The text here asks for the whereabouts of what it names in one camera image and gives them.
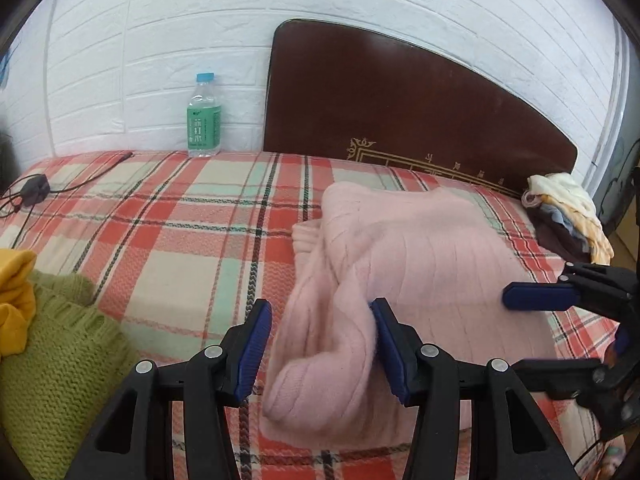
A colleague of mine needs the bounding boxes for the dark brown headboard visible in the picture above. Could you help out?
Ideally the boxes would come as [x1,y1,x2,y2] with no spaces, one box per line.
[262,19,579,202]

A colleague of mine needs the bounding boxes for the red plaid blanket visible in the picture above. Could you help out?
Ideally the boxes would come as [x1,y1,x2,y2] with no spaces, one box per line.
[0,149,622,480]

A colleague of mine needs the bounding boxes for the white door frame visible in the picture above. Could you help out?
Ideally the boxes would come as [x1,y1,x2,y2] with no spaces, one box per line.
[589,14,632,197]

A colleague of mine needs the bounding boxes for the yellow striped garment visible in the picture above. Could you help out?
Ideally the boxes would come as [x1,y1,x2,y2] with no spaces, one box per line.
[564,194,614,266]

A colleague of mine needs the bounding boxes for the dark brown garment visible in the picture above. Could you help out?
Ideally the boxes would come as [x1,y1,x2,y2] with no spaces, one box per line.
[529,209,592,262]

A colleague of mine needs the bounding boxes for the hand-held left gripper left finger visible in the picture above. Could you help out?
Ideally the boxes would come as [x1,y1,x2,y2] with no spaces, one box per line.
[65,299,274,480]

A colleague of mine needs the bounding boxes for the light blue garment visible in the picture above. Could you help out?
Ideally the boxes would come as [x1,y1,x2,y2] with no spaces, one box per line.
[541,202,582,234]

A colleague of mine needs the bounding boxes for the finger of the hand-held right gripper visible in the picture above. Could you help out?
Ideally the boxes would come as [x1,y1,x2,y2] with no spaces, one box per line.
[510,355,621,401]
[502,261,640,321]

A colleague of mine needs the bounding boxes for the black charger cable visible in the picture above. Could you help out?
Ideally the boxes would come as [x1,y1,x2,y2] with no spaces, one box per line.
[0,150,136,219]

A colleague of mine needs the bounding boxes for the green knit sweater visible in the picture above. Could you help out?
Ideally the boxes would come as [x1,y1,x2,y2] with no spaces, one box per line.
[0,269,142,480]

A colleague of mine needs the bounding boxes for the pink knit sweater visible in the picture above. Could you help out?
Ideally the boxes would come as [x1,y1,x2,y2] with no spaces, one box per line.
[260,182,557,449]

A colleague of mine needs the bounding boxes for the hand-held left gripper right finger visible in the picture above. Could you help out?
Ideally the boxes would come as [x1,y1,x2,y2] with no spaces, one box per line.
[369,298,566,480]

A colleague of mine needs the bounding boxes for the green label water bottle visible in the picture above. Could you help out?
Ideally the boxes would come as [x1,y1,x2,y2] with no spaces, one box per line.
[186,72,223,158]

